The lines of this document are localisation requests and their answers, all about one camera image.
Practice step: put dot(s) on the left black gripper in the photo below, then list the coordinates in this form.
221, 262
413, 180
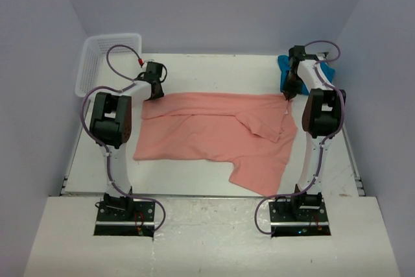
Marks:
159, 95

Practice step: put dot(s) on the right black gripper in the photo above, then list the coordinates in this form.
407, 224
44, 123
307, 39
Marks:
290, 93

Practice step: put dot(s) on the pink t shirt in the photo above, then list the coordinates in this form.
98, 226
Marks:
253, 132

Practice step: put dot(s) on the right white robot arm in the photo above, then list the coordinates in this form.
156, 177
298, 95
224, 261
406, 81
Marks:
322, 120

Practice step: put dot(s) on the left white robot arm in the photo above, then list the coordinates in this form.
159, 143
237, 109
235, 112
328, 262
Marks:
110, 127

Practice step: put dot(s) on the blue folded t shirt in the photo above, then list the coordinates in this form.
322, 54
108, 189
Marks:
283, 63

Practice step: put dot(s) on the white plastic basket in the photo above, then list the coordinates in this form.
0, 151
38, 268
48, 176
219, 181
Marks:
94, 52

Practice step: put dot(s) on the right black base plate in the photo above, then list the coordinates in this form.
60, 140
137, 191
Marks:
286, 221

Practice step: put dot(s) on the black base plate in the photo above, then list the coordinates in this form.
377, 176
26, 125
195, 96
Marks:
286, 221
134, 220

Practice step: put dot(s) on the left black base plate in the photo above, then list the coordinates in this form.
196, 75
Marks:
134, 220

